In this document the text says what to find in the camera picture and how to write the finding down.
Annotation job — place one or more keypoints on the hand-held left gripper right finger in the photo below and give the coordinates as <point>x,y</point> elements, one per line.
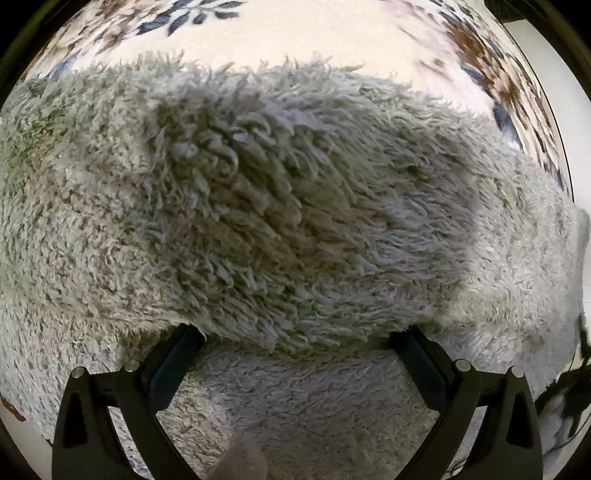
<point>427,369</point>

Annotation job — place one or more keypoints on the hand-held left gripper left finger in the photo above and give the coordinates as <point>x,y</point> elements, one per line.
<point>167,369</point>

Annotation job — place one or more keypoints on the fluffy grey towel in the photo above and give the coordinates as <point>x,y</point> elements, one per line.
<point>277,207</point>

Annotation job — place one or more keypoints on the floral printed blanket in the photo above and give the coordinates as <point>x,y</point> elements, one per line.
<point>323,41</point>

